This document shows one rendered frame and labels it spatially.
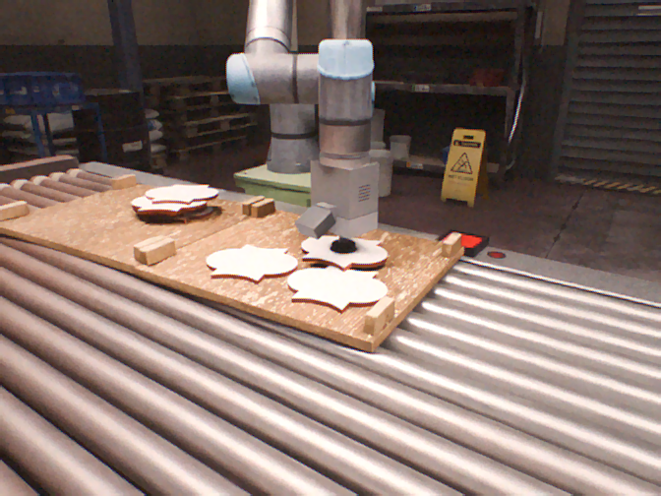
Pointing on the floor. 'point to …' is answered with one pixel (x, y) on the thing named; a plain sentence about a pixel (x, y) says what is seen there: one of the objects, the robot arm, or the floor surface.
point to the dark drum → (113, 129)
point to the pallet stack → (196, 115)
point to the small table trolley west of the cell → (49, 124)
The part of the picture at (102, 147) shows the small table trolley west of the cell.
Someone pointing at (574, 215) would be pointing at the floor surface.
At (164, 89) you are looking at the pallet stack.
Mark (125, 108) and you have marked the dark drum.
